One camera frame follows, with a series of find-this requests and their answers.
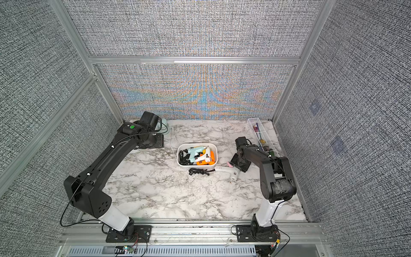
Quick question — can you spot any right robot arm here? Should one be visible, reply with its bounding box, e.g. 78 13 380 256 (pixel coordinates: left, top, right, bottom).
231 143 296 228

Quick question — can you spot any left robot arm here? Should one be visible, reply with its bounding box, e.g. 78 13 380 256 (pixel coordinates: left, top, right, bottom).
64 118 163 232

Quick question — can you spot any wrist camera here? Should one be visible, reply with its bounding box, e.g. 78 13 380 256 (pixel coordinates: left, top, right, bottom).
139 111 162 133
235 137 252 150

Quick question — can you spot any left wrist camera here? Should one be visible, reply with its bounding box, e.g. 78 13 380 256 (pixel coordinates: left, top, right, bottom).
139 111 162 133

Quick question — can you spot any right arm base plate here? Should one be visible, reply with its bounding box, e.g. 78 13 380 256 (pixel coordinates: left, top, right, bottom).
235 225 281 243

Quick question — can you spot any orange glue gun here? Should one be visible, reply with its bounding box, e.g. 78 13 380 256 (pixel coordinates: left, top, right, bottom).
195 151 216 166

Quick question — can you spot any clear plastic tray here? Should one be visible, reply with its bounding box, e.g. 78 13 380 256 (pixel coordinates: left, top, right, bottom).
247 118 285 157

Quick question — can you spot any mint green glue gun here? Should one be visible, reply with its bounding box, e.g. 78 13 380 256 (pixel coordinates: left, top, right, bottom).
187 146 205 163

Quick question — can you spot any mint green lidded jar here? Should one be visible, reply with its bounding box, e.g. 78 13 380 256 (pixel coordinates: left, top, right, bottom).
159 118 170 135

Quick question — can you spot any large white pink glue gun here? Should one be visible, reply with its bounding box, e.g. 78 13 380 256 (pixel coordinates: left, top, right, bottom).
214 164 240 182

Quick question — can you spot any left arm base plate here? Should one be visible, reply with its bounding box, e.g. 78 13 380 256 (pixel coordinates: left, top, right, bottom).
106 225 153 243

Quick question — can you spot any white storage box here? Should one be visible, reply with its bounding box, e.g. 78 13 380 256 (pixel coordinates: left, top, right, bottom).
176 143 218 169

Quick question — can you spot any black power cord bundle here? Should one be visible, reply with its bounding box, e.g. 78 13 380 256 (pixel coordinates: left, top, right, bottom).
188 167 215 177

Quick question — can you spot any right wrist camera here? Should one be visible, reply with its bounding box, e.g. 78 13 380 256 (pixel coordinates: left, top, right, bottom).
235 137 252 150

